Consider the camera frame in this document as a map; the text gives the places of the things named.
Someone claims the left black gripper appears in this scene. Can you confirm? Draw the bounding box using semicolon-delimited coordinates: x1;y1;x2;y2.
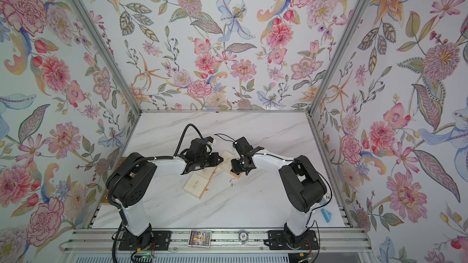
194;153;225;168

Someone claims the colourful card on rail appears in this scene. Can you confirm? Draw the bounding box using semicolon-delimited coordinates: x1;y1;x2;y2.
188;230;212;248

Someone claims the blue triangular block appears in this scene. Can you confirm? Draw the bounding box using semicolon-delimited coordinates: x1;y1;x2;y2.
321;208;332;224

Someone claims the aluminium front rail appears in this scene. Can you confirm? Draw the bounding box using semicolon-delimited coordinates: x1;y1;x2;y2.
60;228;372;254

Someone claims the round silver knob on rail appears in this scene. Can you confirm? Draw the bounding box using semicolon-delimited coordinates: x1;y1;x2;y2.
238;231;249;244

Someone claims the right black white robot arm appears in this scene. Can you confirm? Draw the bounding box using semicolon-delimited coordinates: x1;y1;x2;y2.
231;137;328;237

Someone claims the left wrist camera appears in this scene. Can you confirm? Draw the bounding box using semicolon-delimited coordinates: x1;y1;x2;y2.
205;136;216;146

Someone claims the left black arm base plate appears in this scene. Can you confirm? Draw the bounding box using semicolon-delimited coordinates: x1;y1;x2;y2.
118;231;171;251

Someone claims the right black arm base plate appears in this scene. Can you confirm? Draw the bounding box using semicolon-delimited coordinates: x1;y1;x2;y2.
263;230;319;251

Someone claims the cream drawer jewelry box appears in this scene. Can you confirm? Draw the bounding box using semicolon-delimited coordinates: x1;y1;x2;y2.
183;174;210;199

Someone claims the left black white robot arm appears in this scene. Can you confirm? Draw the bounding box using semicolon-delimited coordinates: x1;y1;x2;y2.
106;137;224;237

